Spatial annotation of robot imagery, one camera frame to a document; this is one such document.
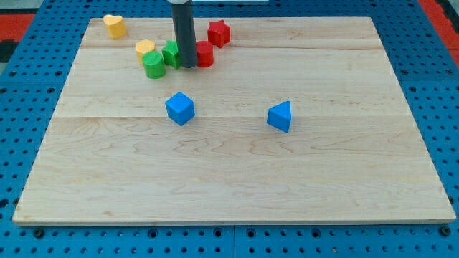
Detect green star block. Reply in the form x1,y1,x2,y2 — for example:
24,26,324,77
161,40,181,70

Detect yellow heart block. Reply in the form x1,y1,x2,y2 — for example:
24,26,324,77
103,14,127,39

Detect red cylinder block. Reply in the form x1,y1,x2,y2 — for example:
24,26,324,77
196,41,214,67

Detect red star block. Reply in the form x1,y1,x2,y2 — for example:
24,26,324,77
207,19,231,48

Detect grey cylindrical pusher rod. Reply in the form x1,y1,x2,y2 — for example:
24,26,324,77
169,0,197,68

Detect green cylinder block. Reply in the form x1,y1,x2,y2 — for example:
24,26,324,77
142,51,166,79

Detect blue cube block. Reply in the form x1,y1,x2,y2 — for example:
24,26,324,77
165,92,195,126

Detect light wooden board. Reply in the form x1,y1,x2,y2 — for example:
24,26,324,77
13,17,456,226

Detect yellow hexagon block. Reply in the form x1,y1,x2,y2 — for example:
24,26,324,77
135,39,156,65

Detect blue triangular prism block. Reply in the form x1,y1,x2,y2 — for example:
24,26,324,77
267,101,292,133

